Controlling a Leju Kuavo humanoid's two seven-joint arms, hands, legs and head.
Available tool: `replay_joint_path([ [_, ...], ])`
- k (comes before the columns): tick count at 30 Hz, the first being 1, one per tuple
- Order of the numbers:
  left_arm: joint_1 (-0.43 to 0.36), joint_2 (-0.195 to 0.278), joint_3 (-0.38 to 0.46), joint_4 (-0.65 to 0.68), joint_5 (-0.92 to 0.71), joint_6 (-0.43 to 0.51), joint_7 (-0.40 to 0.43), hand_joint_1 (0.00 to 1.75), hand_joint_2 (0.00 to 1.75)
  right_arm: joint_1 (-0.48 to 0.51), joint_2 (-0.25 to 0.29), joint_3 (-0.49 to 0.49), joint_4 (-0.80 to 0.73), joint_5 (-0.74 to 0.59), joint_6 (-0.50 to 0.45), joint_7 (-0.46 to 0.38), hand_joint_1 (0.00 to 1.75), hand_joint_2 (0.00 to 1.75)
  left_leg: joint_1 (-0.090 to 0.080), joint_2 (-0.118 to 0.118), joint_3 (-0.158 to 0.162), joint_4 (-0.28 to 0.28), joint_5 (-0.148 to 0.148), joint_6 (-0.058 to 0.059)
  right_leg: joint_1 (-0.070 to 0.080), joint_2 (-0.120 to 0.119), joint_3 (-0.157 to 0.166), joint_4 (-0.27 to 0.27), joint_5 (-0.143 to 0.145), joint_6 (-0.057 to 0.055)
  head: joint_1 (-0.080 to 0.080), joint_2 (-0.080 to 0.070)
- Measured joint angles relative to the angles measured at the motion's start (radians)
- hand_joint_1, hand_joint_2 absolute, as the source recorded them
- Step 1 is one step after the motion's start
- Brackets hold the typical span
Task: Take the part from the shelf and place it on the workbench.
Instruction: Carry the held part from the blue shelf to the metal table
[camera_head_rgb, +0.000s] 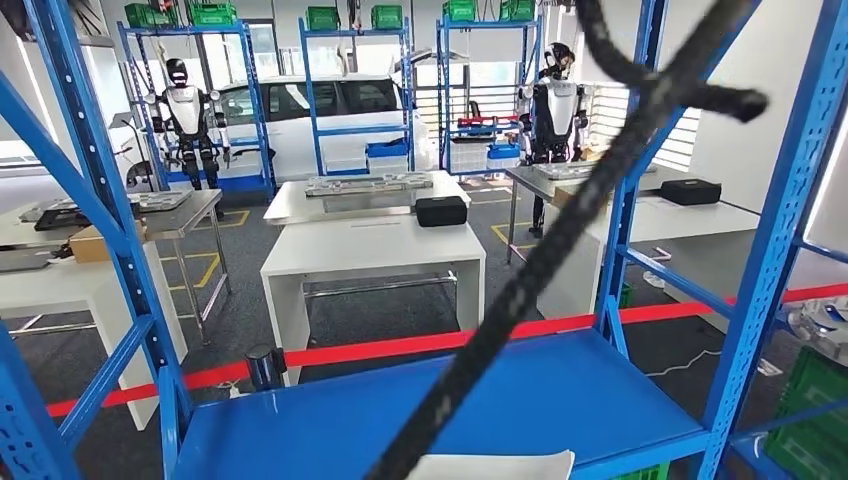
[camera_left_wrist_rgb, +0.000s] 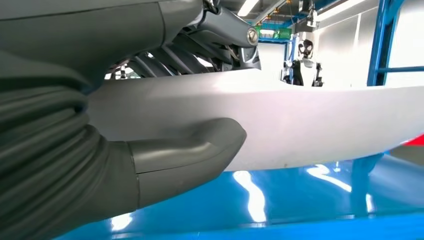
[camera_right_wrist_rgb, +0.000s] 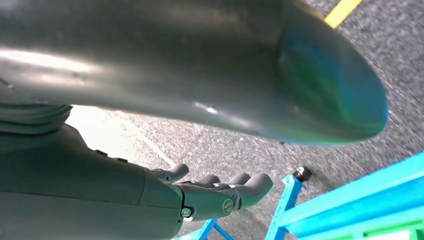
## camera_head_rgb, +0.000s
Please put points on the blue plastic bin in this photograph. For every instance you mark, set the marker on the blue plastic bin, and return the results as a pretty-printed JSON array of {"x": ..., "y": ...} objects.
[
  {"x": 503, "y": 152},
  {"x": 387, "y": 149}
]

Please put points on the black flat device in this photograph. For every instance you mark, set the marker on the black flat device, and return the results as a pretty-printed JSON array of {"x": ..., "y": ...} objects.
[{"x": 60, "y": 220}]

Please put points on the white table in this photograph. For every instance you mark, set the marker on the white table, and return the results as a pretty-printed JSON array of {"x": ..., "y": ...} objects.
[
  {"x": 689, "y": 218},
  {"x": 371, "y": 248},
  {"x": 46, "y": 285}
]

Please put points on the grey metal fixture tray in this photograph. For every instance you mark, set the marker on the grey metal fixture tray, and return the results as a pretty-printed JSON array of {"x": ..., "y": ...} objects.
[
  {"x": 563, "y": 171},
  {"x": 368, "y": 184},
  {"x": 162, "y": 201}
]

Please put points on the white car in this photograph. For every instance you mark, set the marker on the white car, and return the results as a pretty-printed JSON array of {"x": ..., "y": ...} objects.
[{"x": 291, "y": 142}]

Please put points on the black hard case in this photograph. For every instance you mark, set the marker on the black hard case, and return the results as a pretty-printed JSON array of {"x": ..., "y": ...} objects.
[
  {"x": 442, "y": 212},
  {"x": 690, "y": 192}
]

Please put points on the red barrier belt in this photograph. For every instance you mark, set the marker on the red barrier belt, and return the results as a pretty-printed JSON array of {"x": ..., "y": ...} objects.
[{"x": 397, "y": 344}]

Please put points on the brown cardboard box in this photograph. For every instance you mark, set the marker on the brown cardboard box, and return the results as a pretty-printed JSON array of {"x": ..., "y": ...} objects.
[
  {"x": 89, "y": 248},
  {"x": 562, "y": 197}
]

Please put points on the red bar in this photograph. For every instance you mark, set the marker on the red bar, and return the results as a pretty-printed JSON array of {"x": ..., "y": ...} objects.
[{"x": 487, "y": 121}]

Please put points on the white black humanoid robot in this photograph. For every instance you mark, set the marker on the white black humanoid robot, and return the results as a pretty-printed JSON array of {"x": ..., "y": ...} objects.
[
  {"x": 185, "y": 112},
  {"x": 560, "y": 109}
]

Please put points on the white curved plastic part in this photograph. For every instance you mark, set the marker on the white curved plastic part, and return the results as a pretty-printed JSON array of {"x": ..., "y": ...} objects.
[{"x": 490, "y": 467}]

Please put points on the black belt barrier post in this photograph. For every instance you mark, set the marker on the black belt barrier post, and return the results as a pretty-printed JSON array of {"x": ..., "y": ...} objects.
[{"x": 264, "y": 368}]

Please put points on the round grey metal casting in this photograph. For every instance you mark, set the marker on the round grey metal casting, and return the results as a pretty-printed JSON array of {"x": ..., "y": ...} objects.
[{"x": 821, "y": 328}]

